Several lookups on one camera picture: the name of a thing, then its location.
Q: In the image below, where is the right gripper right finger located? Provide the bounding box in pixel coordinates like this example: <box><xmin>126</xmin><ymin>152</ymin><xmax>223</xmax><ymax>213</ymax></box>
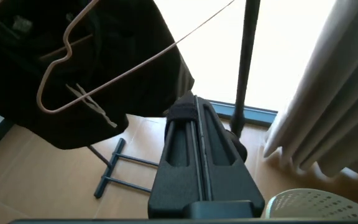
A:
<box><xmin>196</xmin><ymin>96</ymin><xmax>265</xmax><ymax>218</ymax></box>

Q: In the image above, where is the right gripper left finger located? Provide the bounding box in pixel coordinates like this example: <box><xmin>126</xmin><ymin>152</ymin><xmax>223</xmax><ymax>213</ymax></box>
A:
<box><xmin>147</xmin><ymin>119</ymin><xmax>203</xmax><ymax>219</ymax></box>

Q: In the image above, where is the black garment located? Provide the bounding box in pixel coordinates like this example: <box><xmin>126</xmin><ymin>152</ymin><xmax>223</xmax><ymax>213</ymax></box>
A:
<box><xmin>163</xmin><ymin>91</ymin><xmax>249</xmax><ymax>163</ymax></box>
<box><xmin>0</xmin><ymin>0</ymin><xmax>195</xmax><ymax>150</ymax></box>

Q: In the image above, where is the white laundry basket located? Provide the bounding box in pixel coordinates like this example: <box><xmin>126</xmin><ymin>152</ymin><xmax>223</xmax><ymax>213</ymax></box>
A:
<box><xmin>265</xmin><ymin>188</ymin><xmax>358</xmax><ymax>219</ymax></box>

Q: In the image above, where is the black clothes rack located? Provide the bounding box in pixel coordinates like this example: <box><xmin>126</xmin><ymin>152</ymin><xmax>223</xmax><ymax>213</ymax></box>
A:
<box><xmin>87</xmin><ymin>0</ymin><xmax>261</xmax><ymax>200</ymax></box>

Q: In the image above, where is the window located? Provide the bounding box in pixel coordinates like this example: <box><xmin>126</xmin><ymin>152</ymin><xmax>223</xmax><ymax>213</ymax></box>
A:
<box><xmin>154</xmin><ymin>0</ymin><xmax>337</xmax><ymax>128</ymax></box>

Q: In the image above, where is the brown curtain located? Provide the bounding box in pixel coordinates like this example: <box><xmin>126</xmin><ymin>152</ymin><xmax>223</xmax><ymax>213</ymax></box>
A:
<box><xmin>262</xmin><ymin>0</ymin><xmax>358</xmax><ymax>178</ymax></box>

